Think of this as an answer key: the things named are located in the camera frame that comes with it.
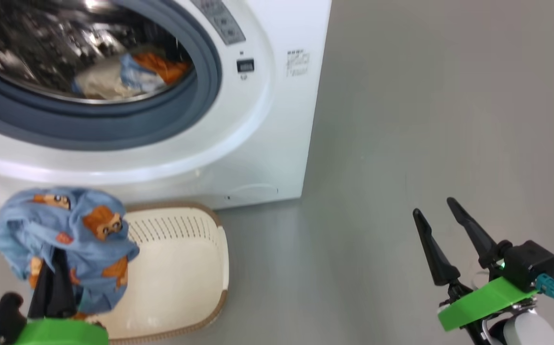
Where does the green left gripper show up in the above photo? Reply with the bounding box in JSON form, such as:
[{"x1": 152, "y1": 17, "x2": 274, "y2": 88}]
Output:
[{"x1": 13, "y1": 249, "x2": 110, "y2": 345}]

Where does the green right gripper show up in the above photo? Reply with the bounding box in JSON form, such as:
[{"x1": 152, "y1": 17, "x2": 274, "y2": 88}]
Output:
[{"x1": 412, "y1": 197, "x2": 541, "y2": 345}]

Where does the blue garment with orange cartoons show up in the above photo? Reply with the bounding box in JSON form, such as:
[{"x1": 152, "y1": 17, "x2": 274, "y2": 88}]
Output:
[{"x1": 0, "y1": 187, "x2": 141, "y2": 319}]

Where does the cream fabric garment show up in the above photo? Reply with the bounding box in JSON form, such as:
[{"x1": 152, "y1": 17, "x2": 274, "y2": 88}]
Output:
[{"x1": 73, "y1": 60, "x2": 134, "y2": 100}]

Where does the light blue and orange garment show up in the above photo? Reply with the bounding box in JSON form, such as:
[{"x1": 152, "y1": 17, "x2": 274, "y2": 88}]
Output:
[{"x1": 121, "y1": 50, "x2": 192, "y2": 94}]

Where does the cream perforated plastic laundry basket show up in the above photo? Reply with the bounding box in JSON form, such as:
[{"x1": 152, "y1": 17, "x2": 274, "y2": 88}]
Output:
[{"x1": 83, "y1": 201, "x2": 229, "y2": 343}]

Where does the grey rubber door gasket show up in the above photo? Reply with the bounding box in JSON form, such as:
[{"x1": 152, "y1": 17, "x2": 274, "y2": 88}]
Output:
[{"x1": 0, "y1": 0, "x2": 223, "y2": 151}]

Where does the white front-load washing machine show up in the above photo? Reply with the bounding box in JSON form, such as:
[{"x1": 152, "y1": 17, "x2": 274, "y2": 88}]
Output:
[{"x1": 0, "y1": 0, "x2": 332, "y2": 221}]

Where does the round drain filter cover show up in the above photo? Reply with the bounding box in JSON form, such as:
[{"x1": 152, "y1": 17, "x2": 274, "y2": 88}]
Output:
[{"x1": 229, "y1": 184, "x2": 280, "y2": 199}]

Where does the steel perforated washer drum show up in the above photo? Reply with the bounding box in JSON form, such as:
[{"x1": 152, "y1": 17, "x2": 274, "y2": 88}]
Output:
[{"x1": 0, "y1": 0, "x2": 196, "y2": 104}]

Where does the grey warning sticker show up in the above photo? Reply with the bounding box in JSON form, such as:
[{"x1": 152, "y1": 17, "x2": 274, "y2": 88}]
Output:
[{"x1": 191, "y1": 0, "x2": 246, "y2": 46}]

